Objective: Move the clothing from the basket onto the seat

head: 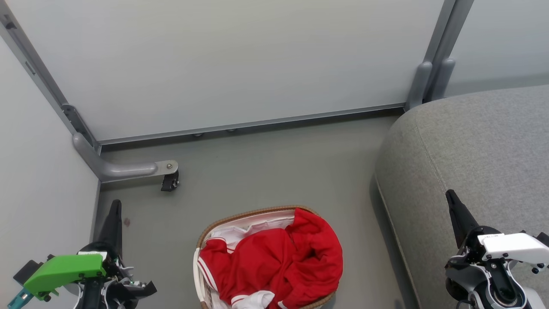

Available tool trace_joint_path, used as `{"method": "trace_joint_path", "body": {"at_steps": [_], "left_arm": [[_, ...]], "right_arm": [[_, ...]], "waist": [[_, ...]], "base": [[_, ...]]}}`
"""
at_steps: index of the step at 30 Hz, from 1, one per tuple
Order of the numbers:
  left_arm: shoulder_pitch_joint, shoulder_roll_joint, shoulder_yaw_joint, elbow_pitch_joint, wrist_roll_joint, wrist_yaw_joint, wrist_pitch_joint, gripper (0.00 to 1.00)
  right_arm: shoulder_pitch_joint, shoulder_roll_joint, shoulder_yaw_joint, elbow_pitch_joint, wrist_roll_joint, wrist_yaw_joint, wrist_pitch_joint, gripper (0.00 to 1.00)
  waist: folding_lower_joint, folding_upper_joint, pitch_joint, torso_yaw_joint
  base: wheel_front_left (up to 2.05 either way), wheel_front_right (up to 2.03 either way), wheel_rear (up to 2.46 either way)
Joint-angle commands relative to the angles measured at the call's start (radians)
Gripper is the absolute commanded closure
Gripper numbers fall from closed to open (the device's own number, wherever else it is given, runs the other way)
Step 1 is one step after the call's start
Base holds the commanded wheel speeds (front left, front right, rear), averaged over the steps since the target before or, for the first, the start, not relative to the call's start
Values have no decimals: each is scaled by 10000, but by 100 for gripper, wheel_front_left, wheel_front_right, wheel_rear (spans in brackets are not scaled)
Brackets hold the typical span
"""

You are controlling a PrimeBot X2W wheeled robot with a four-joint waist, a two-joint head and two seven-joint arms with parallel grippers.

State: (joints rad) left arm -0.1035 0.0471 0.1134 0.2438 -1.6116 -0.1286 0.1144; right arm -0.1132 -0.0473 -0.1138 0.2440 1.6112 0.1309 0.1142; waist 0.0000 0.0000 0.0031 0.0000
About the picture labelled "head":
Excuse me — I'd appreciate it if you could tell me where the grey double partition post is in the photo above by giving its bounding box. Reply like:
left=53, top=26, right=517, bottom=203
left=404, top=0, right=475, bottom=113

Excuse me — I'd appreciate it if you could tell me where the wicker-rimmed laundry basket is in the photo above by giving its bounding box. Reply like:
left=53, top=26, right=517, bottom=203
left=193, top=205, right=337, bottom=309

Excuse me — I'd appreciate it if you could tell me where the grey fabric sofa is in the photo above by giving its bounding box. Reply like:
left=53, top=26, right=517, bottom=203
left=374, top=84, right=549, bottom=309

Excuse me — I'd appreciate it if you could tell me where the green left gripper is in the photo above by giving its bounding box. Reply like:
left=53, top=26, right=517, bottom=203
left=24, top=200, right=123, bottom=301

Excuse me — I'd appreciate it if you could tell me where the red and white garment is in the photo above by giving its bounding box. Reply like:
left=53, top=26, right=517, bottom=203
left=199, top=208, right=344, bottom=309

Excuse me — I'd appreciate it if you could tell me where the grey partition corner post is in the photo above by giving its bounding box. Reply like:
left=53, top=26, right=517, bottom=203
left=0, top=8, right=103, bottom=151

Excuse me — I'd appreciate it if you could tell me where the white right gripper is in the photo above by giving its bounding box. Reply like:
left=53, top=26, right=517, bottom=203
left=445, top=189, right=549, bottom=267

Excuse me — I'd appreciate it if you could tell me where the teal cable connector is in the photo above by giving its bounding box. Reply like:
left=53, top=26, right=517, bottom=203
left=6, top=288, right=33, bottom=309

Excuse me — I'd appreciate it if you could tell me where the black caster wheel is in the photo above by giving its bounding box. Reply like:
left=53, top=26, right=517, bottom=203
left=161, top=170, right=180, bottom=192

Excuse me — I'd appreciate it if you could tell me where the grey partition bottom rail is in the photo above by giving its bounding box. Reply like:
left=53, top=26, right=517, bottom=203
left=97, top=102, right=407, bottom=146

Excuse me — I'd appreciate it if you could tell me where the grey partition foot leg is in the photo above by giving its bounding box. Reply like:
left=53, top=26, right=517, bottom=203
left=72, top=132, right=179, bottom=183

